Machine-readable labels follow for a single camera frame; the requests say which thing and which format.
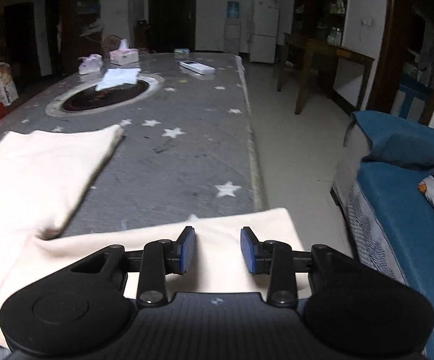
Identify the dark wooden side table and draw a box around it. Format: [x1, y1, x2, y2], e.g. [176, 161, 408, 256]
[276, 33, 374, 115]

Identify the white remote control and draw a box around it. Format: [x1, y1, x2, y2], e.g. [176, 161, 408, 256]
[179, 60, 215, 76]

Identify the white paper on cooktop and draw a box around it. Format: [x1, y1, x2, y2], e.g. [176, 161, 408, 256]
[95, 68, 141, 92]

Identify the cream garment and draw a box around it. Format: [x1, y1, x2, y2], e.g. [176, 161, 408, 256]
[0, 123, 314, 347]

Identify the white paper bag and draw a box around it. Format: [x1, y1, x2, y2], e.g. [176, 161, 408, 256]
[0, 63, 19, 107]

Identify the floral fabric basket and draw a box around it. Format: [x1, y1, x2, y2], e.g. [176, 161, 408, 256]
[101, 35, 122, 59]

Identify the white refrigerator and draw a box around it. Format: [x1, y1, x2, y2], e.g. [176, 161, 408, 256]
[249, 0, 280, 63]

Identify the dark wooden shelf cabinet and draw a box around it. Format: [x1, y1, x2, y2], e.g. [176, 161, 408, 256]
[291, 0, 347, 46]

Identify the water dispenser with blue bottle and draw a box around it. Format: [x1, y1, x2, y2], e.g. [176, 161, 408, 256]
[223, 1, 241, 55]

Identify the small white pink tissue pack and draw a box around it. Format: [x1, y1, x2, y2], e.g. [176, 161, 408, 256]
[78, 54, 103, 76]

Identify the round black induction cooktop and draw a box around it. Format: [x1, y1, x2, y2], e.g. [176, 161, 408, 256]
[45, 74, 165, 117]

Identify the white pink tissue box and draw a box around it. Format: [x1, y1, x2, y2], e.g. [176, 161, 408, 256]
[109, 38, 139, 66]

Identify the blue sofa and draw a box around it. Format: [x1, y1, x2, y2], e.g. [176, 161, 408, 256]
[331, 111, 434, 359]

